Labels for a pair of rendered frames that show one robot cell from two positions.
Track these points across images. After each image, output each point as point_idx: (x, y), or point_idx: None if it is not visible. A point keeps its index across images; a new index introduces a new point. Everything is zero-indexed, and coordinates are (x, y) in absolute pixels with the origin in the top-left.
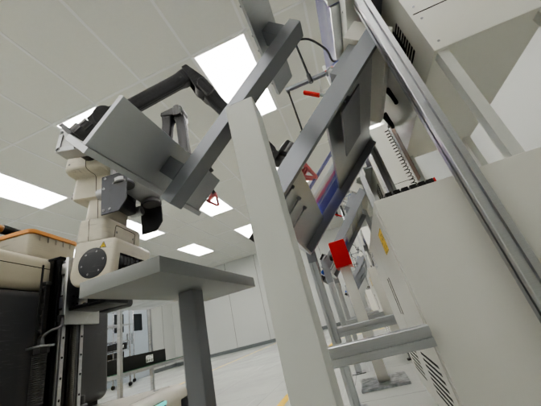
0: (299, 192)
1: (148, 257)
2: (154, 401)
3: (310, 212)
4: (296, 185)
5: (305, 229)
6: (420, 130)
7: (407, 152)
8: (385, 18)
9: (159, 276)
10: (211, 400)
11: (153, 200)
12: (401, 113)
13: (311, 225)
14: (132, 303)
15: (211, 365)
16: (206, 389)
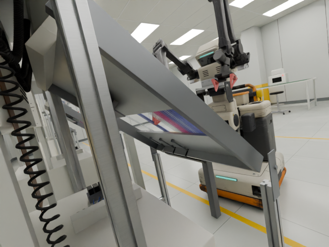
0: (158, 136)
1: (229, 117)
2: (231, 176)
3: (186, 139)
4: (152, 135)
5: (207, 147)
6: (7, 130)
7: (9, 128)
8: (8, 40)
9: None
10: (209, 189)
11: (218, 88)
12: (13, 85)
13: (213, 144)
14: (250, 130)
15: (209, 180)
16: (206, 185)
